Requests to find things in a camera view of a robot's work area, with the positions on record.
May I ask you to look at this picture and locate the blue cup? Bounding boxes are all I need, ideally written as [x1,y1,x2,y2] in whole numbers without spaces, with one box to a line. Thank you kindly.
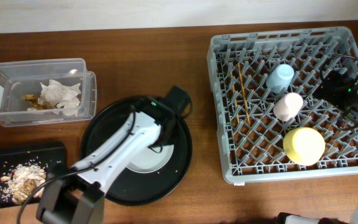
[266,64,295,93]

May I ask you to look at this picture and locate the pink cup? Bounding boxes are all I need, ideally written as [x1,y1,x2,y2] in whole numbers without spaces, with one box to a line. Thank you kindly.
[273,93,303,121]

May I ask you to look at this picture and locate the clear plastic bin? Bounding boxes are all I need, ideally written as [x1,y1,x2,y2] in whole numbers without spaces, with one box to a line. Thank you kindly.
[0,58,97,127]

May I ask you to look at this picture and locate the black rectangular bin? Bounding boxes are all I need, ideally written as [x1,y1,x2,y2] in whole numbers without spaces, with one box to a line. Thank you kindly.
[0,142,67,208]

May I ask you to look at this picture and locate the yellow-green bowl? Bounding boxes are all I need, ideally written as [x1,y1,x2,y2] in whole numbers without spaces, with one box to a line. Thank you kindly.
[283,127,326,166]

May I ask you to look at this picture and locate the food scraps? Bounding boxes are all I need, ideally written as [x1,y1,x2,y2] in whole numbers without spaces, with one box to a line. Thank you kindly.
[0,156,64,208]

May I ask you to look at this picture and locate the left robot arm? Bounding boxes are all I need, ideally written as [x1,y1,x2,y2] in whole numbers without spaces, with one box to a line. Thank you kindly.
[36,86,193,223]

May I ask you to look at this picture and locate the white napkin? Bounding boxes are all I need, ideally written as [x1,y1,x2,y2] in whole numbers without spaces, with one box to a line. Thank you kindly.
[27,80,81,116]

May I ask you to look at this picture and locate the wooden chopstick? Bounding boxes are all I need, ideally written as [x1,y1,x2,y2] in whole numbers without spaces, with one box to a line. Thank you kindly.
[229,62,240,124]
[237,63,250,127]

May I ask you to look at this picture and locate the gold foil wrapper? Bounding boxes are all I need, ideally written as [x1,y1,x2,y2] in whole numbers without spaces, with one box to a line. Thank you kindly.
[22,95,56,110]

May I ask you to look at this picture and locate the grey plate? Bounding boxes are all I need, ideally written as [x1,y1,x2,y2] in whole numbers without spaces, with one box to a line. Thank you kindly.
[127,144,174,174]

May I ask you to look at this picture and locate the round black tray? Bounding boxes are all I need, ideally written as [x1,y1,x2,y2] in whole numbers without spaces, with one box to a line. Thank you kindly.
[81,96,193,206]

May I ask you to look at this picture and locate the grey dishwasher rack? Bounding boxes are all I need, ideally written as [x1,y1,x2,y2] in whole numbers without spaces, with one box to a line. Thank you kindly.
[207,27,358,185]

